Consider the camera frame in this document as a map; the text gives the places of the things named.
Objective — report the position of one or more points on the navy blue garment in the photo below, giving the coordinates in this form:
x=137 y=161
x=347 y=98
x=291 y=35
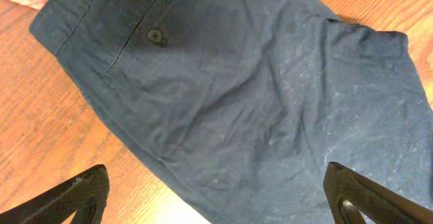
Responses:
x=239 y=105

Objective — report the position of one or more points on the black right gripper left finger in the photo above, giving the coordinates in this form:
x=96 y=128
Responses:
x=83 y=196

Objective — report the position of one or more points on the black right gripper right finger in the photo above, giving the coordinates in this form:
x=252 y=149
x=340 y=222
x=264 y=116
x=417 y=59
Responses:
x=351 y=195

